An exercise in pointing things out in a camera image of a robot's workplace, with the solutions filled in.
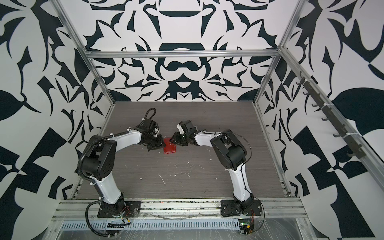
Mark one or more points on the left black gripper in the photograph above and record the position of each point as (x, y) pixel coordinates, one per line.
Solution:
(161, 143)

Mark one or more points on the white slotted cable duct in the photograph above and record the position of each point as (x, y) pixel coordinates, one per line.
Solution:
(203, 224)

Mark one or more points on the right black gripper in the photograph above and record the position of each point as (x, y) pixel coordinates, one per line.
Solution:
(176, 139)

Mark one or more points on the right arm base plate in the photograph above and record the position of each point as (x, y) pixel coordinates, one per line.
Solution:
(231, 208)

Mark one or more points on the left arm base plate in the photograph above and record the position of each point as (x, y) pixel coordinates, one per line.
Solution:
(127, 209)

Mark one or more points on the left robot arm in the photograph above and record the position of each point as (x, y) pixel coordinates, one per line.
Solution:
(98, 159)

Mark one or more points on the red leather card holder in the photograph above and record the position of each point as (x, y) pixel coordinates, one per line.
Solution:
(169, 148)

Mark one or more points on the green circuit board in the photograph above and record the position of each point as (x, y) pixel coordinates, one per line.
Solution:
(246, 226)

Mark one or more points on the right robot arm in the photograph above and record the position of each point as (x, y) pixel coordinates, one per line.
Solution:
(230, 152)

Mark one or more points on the wall hook rack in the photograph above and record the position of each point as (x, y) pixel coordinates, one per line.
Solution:
(331, 113)

